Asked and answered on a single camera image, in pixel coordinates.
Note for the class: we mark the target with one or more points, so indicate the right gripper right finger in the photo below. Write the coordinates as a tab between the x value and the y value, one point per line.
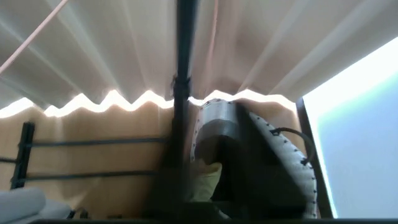
267	193

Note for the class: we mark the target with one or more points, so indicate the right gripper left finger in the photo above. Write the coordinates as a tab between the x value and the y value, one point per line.
168	199

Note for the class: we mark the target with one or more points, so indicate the white laundry basket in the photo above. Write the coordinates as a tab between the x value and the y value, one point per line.
295	161

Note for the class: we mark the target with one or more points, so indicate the black clothes rack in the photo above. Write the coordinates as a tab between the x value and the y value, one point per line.
185	46

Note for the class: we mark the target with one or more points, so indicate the green garment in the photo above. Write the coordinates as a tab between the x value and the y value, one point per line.
206	183

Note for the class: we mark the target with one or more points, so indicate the beige curtain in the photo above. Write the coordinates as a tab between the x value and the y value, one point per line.
124	46

